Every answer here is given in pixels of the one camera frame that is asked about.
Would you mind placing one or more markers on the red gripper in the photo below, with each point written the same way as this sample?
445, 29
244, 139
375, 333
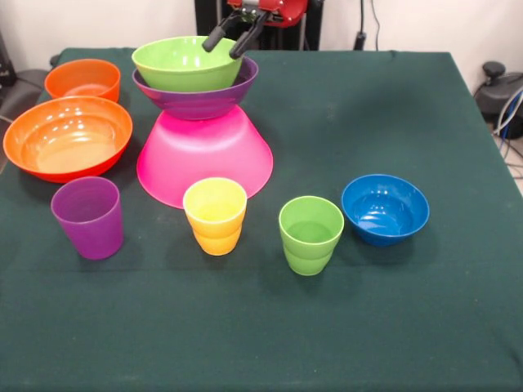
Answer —
282, 12

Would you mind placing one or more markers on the green bowl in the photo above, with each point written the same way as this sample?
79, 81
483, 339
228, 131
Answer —
184, 73

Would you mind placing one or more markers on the purple bowl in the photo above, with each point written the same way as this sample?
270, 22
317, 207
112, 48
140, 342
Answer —
196, 104

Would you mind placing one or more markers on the large pink bowl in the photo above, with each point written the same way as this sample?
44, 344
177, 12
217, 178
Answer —
204, 163

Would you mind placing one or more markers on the large orange bowl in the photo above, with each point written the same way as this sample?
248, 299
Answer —
65, 143

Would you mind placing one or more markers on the small orange bowl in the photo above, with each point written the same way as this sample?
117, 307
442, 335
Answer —
81, 77

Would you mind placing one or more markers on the yellow cup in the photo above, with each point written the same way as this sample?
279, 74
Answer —
214, 241

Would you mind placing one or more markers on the green cup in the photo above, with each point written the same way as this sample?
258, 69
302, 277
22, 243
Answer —
308, 253

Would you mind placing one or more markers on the blue bowl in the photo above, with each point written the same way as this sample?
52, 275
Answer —
384, 212

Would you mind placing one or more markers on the purple cup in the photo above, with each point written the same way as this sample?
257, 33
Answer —
92, 232

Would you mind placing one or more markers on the dark green tablecloth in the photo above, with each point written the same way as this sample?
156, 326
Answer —
245, 326

